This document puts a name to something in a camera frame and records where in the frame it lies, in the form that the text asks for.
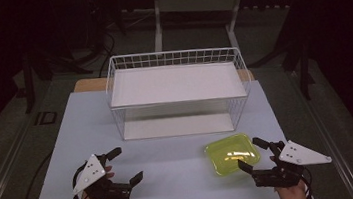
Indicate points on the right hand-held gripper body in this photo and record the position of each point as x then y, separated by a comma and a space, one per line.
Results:
300, 157

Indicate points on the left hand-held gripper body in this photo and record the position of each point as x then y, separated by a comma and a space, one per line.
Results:
89, 175

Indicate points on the yellow-green square plastic dish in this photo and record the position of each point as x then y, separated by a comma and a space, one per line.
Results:
227, 150

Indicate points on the person's right hand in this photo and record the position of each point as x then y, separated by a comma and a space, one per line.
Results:
292, 194

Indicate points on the pale blue table mat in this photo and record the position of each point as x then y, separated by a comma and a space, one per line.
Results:
174, 183

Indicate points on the black floor socket box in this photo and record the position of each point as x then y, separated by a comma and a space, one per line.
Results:
45, 118

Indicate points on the black stand leg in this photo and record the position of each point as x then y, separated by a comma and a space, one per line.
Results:
29, 89
304, 75

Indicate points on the white metal stand frame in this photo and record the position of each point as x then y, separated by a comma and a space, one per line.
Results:
157, 31

